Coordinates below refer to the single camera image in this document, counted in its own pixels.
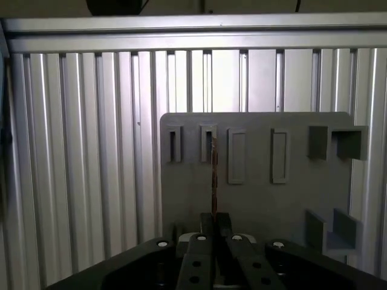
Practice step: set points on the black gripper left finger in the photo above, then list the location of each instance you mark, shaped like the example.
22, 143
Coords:
196, 266

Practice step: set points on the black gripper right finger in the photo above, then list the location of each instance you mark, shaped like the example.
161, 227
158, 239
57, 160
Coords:
251, 266

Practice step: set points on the grey parts rack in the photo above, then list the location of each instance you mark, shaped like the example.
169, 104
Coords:
257, 196

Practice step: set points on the black bulky chair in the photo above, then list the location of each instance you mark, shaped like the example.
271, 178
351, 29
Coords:
115, 7

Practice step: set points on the RAM stick with white label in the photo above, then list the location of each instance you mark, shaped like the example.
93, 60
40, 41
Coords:
214, 181

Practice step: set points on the dark upright panel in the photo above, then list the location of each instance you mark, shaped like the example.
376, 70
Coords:
3, 136

